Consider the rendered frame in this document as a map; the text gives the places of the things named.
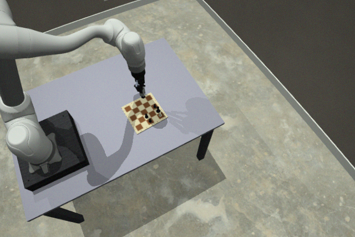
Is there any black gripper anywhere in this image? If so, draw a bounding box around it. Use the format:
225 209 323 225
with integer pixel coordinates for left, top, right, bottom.
131 70 145 97

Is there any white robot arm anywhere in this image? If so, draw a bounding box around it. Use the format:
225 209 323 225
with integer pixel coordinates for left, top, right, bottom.
0 0 146 174

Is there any chessboard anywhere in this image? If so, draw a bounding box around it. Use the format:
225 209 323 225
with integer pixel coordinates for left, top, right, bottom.
122 92 168 134

